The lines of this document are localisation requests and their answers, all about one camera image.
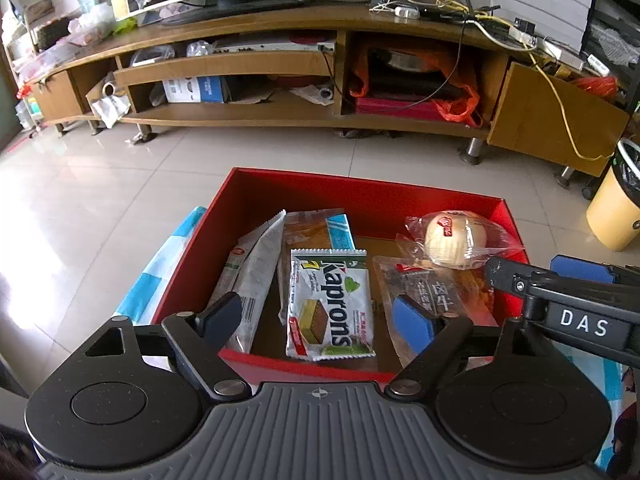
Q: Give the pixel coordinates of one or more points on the orange plastic bag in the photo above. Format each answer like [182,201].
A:
[460,107]

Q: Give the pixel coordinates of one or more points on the white panel stack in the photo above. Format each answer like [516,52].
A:
[542,0]

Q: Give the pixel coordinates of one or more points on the wooden television stand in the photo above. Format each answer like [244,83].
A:
[250,62]

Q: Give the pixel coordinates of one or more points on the dark woven basket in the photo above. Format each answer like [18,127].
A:
[52,35]

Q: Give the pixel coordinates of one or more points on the bread packet with blue label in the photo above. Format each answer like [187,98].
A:
[310,232]

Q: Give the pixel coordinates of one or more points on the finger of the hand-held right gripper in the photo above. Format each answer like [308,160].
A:
[582,267]
[515,275]

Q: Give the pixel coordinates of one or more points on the green white wafer packet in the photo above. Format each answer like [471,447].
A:
[330,305]

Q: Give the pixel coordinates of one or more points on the round bun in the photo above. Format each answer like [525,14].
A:
[450,237]

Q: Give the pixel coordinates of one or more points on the white paper bag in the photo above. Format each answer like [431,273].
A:
[112,110]

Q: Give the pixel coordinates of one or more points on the yellow trash bin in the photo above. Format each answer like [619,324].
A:
[612,210]

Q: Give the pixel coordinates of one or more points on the blue white checked tablecloth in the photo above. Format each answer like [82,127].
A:
[150,280]

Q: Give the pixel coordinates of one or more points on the clear plastic bag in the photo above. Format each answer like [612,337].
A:
[92,22]

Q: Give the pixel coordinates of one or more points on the black metal shelf rack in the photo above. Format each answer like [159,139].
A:
[615,35]

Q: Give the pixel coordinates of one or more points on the red plastic bag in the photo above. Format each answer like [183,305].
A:
[597,86]

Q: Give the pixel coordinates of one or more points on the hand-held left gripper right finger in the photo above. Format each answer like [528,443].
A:
[412,322]

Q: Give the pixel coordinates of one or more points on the long white power strip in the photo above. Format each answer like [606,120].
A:
[555,50]

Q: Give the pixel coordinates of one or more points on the white snack packet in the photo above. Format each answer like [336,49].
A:
[255,280]

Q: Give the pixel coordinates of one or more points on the small white power strip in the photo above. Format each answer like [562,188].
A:
[407,11]

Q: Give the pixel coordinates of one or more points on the blue white box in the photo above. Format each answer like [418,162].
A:
[200,89]

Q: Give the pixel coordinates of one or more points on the clear beef jerky packet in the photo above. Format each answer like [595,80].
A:
[450,292]

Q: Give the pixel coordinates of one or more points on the red cardboard box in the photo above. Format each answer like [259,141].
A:
[300,190]

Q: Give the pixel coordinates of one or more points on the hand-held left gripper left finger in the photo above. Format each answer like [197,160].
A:
[220,316]

